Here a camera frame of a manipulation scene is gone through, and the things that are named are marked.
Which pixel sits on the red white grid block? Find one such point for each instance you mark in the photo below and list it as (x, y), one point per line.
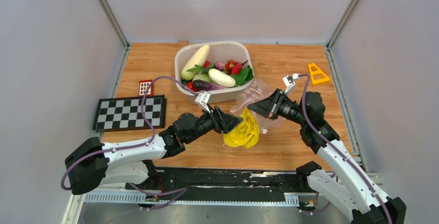
(145, 88)

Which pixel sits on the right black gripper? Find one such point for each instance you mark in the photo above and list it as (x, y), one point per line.
(269, 105)

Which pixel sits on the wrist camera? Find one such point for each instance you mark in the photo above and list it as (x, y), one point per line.
(202, 100)
(290, 83)

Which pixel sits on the white plastic basket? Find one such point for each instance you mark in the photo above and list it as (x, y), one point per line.
(219, 51)

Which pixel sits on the red toy chili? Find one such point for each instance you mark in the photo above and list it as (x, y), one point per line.
(234, 67)

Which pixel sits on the yellow plastic triangle frame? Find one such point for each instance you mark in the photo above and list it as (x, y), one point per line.
(317, 75)

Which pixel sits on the yellow toy cabbage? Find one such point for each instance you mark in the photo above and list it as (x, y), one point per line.
(246, 134)

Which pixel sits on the black white checkerboard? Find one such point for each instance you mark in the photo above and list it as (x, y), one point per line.
(124, 114)

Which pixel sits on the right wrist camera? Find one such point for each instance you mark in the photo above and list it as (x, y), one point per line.
(290, 83)

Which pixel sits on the red toy tomato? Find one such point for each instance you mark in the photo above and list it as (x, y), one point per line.
(190, 86)

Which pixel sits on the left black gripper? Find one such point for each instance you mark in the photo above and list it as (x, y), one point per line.
(223, 122)

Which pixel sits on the long white toy radish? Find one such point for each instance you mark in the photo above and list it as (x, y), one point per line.
(198, 59)

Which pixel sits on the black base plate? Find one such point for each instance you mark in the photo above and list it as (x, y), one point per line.
(223, 185)

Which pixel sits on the green toy leaf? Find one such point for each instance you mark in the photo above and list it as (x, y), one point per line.
(244, 76)

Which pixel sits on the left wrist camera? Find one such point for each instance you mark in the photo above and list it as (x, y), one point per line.
(202, 100)

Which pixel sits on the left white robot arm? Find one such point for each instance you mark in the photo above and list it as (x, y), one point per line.
(94, 163)

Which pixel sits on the purple toy eggplant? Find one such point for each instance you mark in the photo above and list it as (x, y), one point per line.
(201, 85)

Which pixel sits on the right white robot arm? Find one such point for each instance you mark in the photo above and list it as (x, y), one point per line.
(359, 198)

